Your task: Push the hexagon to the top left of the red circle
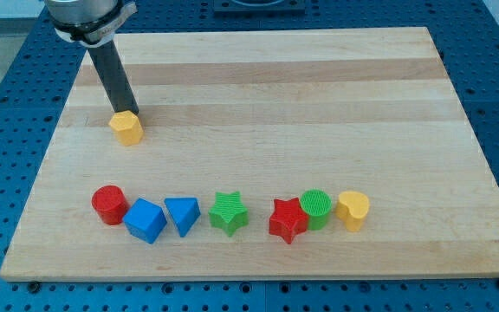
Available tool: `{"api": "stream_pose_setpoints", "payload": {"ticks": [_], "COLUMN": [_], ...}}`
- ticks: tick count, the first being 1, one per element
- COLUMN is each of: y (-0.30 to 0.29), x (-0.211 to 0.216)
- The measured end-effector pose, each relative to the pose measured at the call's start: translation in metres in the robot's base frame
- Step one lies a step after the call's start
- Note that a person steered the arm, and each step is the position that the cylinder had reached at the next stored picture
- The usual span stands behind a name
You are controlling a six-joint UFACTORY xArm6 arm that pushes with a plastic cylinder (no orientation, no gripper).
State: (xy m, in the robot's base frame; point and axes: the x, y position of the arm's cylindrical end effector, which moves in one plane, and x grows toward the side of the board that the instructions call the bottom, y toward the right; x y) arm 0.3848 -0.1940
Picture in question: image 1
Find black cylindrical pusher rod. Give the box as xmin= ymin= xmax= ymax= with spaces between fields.
xmin=87 ymin=41 xmax=139 ymax=114

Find blue cube block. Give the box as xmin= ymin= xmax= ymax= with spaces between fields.
xmin=123 ymin=198 xmax=167 ymax=244

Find red star block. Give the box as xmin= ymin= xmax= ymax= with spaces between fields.
xmin=269 ymin=198 xmax=309 ymax=244

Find yellow hexagon block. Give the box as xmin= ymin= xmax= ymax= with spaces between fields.
xmin=108 ymin=110 xmax=144 ymax=146

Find yellow heart block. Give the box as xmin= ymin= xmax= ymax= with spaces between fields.
xmin=334 ymin=191 xmax=370 ymax=232

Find wooden board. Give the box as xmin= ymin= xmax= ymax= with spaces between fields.
xmin=0 ymin=27 xmax=499 ymax=282

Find blue triangle block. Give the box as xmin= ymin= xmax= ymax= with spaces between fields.
xmin=165 ymin=198 xmax=201 ymax=237

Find green cylinder block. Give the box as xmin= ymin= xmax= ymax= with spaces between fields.
xmin=300 ymin=189 xmax=332 ymax=231

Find green star block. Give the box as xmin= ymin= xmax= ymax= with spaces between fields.
xmin=208 ymin=191 xmax=249 ymax=237

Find red cylinder block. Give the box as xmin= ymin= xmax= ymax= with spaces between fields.
xmin=91 ymin=185 xmax=129 ymax=225

